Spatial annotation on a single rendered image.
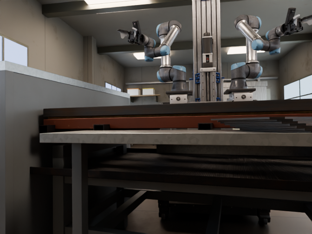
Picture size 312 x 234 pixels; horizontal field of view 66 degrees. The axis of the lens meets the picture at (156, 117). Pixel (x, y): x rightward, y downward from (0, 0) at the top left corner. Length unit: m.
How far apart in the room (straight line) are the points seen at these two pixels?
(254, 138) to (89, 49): 6.68
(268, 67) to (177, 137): 10.20
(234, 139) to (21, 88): 0.96
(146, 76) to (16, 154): 9.52
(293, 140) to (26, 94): 1.09
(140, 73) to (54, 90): 9.29
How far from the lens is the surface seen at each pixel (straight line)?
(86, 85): 1.65
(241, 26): 2.17
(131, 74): 10.70
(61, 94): 1.45
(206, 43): 2.25
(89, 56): 7.08
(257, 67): 2.22
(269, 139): 0.64
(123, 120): 1.05
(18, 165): 1.25
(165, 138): 0.65
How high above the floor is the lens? 0.78
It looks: 1 degrees up
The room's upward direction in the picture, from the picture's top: 1 degrees counter-clockwise
